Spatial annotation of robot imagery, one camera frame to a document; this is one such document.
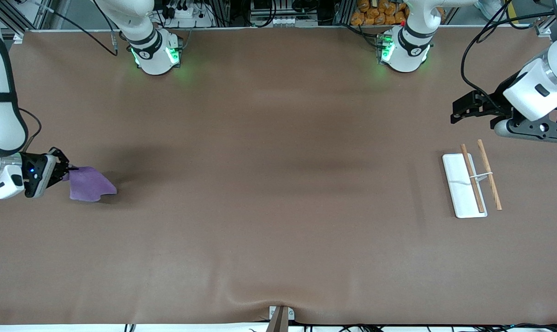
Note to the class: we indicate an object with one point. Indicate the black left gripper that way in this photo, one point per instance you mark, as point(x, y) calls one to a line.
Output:
point(495, 104)

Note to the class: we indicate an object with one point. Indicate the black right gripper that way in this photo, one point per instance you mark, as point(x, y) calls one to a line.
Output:
point(35, 167)

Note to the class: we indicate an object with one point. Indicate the purple and grey towel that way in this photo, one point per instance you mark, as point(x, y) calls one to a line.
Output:
point(91, 184)

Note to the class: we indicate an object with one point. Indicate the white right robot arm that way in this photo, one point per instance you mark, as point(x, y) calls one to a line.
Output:
point(2, 120)

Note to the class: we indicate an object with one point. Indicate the white rack with wooden bars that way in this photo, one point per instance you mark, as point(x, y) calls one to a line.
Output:
point(462, 189)

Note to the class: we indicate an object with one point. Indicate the light green shoe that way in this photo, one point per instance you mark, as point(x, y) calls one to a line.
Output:
point(488, 7)

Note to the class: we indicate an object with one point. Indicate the orange snack bags pile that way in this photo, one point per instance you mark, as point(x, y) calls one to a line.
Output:
point(379, 13)

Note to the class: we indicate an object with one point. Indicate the white power strip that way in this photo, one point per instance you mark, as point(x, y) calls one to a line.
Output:
point(186, 14)

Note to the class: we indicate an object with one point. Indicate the black and white electronics box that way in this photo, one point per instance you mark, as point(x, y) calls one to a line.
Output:
point(283, 14)

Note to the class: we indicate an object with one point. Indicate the brown table mat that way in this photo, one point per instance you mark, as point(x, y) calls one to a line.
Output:
point(278, 221)

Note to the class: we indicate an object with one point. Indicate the aluminium frame profile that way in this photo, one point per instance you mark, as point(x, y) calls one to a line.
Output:
point(543, 28)
point(25, 18)

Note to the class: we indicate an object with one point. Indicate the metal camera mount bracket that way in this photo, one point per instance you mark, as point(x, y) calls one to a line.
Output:
point(281, 318)

